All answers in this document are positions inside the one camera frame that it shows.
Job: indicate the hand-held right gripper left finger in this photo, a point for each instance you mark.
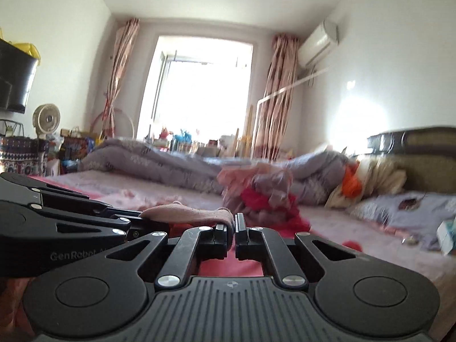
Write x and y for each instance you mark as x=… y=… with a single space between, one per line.
x=219 y=242

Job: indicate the coral pink towel blanket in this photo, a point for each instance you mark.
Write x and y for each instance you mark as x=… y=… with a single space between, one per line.
x=228 y=265

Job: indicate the cream puffer jacket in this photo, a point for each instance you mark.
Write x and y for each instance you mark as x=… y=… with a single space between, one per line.
x=377 y=178

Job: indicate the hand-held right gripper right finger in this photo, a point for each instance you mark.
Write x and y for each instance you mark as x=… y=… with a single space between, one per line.
x=239 y=238

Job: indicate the red garment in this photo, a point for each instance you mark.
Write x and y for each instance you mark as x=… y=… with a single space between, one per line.
x=263 y=201

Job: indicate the white pipe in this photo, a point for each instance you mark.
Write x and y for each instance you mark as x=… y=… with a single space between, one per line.
x=295 y=83

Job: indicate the black wall television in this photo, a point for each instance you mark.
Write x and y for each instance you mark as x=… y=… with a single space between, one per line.
x=16 y=78

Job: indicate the window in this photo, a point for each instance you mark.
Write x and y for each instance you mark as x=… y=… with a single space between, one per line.
x=196 y=89

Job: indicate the pink floral curtain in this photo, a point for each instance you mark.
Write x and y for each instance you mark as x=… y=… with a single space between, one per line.
x=121 y=71
x=279 y=89

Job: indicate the patterned storage box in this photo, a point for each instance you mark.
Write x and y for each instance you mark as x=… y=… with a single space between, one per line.
x=21 y=156

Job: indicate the beige floor fan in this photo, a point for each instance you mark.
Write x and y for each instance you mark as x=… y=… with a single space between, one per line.
x=46 y=119

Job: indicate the grey floral duvet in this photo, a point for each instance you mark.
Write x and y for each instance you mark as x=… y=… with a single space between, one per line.
x=160 y=164

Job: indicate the orange garment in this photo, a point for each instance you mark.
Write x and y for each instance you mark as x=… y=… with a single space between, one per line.
x=352 y=185

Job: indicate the yellow cloth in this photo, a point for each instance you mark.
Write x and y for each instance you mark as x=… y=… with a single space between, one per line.
x=28 y=49

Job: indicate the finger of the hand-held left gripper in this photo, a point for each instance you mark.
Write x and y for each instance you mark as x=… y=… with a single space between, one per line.
x=71 y=203
x=107 y=228

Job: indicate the mauve garment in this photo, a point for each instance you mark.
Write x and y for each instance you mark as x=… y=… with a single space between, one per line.
x=278 y=185

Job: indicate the rattan hoop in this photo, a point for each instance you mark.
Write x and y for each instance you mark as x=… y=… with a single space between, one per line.
x=129 y=121

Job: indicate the white air conditioner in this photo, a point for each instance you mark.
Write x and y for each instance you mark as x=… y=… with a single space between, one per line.
x=319 y=42

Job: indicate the small round white item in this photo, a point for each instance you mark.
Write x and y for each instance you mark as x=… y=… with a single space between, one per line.
x=408 y=241

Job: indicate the strawberry print pink pants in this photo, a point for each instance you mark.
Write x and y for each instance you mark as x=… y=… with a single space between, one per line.
x=185 y=215

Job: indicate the colourful toy box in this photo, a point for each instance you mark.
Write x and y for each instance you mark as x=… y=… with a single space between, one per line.
x=76 y=153

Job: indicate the dark carved headboard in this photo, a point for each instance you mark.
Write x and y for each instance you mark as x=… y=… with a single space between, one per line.
x=420 y=149

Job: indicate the blue toy figure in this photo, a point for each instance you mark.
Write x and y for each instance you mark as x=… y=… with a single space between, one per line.
x=182 y=136

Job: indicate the plain pink garment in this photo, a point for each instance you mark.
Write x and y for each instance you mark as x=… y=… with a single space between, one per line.
x=235 y=180

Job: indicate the grey leaf print pillow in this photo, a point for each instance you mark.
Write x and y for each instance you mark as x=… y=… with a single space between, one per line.
x=399 y=221

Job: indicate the tissue pack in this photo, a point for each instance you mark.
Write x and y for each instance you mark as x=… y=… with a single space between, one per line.
x=447 y=237

